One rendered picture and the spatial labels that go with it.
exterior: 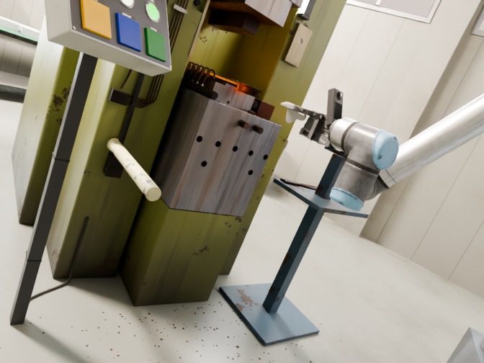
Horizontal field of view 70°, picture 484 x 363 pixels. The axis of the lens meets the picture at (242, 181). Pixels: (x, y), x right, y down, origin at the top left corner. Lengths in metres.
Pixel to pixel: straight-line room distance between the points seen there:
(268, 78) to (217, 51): 0.34
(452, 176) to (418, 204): 0.44
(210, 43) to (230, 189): 0.78
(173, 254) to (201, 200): 0.26
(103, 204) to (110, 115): 0.37
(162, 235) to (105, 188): 0.29
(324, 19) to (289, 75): 0.30
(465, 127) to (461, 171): 3.23
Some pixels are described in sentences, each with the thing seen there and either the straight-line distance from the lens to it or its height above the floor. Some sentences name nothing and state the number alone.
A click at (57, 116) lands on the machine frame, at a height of 0.57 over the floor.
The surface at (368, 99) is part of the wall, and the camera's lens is 4.37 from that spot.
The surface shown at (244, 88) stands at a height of 1.00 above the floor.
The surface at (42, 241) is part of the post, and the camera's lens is 1.27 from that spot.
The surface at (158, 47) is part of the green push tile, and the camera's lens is 1.07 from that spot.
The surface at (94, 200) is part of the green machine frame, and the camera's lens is 1.50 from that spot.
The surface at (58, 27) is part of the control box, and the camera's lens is 0.92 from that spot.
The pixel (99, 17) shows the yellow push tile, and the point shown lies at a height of 1.01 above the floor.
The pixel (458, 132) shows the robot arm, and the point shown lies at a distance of 1.05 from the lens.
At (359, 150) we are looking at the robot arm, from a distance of 0.93.
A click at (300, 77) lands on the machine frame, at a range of 1.79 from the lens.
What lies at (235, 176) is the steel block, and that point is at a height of 0.65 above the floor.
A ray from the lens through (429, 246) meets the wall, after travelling 4.34.
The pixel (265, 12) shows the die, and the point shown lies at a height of 1.28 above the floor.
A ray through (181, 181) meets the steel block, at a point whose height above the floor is 0.59.
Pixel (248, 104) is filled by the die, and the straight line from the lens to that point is 1.45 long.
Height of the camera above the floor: 0.97
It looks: 13 degrees down
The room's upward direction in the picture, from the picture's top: 22 degrees clockwise
